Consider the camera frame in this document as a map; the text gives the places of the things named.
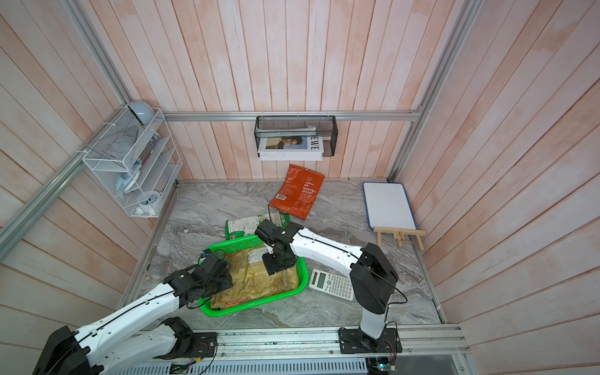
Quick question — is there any brown paper chips bag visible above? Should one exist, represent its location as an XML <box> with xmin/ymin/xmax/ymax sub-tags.
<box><xmin>210</xmin><ymin>246</ymin><xmax>299</xmax><ymax>310</ymax></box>

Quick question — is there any light green Chuba chips bag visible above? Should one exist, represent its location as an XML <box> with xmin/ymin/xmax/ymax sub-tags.
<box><xmin>225</xmin><ymin>212</ymin><xmax>291</xmax><ymax>240</ymax></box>

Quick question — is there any red cassava chips bag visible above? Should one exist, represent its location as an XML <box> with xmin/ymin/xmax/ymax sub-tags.
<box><xmin>269</xmin><ymin>164</ymin><xmax>325</xmax><ymax>220</ymax></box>

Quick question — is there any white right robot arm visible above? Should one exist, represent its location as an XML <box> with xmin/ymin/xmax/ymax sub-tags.
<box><xmin>255</xmin><ymin>220</ymin><xmax>398</xmax><ymax>339</ymax></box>

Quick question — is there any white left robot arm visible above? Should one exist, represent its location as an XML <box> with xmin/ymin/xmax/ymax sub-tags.
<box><xmin>33</xmin><ymin>250</ymin><xmax>233</xmax><ymax>374</ymax></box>

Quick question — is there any green plastic basket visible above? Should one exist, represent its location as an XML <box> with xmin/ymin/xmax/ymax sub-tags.
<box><xmin>198</xmin><ymin>235</ymin><xmax>309</xmax><ymax>317</ymax></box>

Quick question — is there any white calculator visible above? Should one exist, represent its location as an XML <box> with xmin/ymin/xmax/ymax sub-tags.
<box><xmin>309</xmin><ymin>270</ymin><xmax>354</xmax><ymax>301</ymax></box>

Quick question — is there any small white alarm clock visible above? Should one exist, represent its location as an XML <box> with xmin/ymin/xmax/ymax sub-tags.
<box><xmin>136</xmin><ymin>191</ymin><xmax>161</xmax><ymax>217</ymax></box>

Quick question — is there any white magazine book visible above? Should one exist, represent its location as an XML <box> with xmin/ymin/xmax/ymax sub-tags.
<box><xmin>256</xmin><ymin>126</ymin><xmax>325</xmax><ymax>162</ymax></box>

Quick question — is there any white blue flat dish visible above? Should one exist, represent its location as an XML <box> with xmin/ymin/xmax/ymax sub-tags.
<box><xmin>115</xmin><ymin>168</ymin><xmax>141</xmax><ymax>198</ymax></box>

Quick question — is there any blue framed whiteboard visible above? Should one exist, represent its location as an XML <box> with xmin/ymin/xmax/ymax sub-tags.
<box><xmin>362</xmin><ymin>182</ymin><xmax>417</xmax><ymax>230</ymax></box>

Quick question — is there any small wooden easel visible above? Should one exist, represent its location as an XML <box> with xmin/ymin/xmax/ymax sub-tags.
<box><xmin>373</xmin><ymin>227</ymin><xmax>428</xmax><ymax>252</ymax></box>

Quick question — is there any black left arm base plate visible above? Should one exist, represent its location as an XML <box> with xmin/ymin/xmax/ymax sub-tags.
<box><xmin>157</xmin><ymin>332</ymin><xmax>218</xmax><ymax>360</ymax></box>

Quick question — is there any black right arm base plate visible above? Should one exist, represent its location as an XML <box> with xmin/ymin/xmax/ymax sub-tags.
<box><xmin>337</xmin><ymin>327</ymin><xmax>403</xmax><ymax>355</ymax></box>

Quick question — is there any white wire wall shelf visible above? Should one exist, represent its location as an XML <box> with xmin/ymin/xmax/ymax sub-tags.
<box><xmin>83</xmin><ymin>106</ymin><xmax>183</xmax><ymax>219</ymax></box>

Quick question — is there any black mesh wall basket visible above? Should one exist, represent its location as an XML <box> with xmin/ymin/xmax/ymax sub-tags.
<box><xmin>254</xmin><ymin>115</ymin><xmax>338</xmax><ymax>162</ymax></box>

